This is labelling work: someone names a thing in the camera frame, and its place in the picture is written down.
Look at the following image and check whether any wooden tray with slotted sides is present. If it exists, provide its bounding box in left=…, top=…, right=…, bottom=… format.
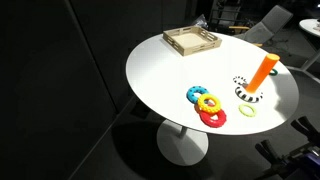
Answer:
left=162, top=25, right=223, bottom=57

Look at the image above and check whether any grey lounge chair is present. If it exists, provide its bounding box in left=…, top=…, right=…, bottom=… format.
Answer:
left=229, top=4, right=294, bottom=47

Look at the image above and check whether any white side table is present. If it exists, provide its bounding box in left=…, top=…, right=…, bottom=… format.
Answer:
left=298, top=18, right=320, bottom=72

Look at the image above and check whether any blue ring with dark dots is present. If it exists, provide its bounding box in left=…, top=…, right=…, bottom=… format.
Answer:
left=186, top=85, right=210, bottom=105

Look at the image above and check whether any yellow bumpy ring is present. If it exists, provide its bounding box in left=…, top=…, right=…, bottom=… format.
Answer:
left=197, top=93, right=222, bottom=115

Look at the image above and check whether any white round table pedestal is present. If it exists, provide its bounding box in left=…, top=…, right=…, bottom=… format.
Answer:
left=156, top=119, right=210, bottom=167

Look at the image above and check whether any red ribbed ring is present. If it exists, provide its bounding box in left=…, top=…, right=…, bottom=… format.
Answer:
left=198, top=108, right=228, bottom=129

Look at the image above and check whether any small black white striped ring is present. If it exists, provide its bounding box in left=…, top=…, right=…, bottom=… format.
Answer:
left=232, top=75, right=248, bottom=86

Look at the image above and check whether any black white striped base ring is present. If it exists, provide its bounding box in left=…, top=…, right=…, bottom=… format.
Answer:
left=234, top=84, right=264, bottom=104

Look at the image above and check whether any lime green toothed ring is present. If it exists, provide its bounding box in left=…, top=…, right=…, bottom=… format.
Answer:
left=238, top=103, right=258, bottom=118

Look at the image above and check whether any black metal frame rack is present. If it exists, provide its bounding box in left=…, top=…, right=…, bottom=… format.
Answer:
left=209, top=0, right=243, bottom=28

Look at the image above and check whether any orange stacking post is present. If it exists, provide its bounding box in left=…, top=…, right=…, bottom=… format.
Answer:
left=245, top=53, right=281, bottom=95

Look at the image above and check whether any black handled clamp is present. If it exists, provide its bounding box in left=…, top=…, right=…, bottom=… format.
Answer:
left=254, top=139, right=288, bottom=166
left=290, top=115, right=320, bottom=146

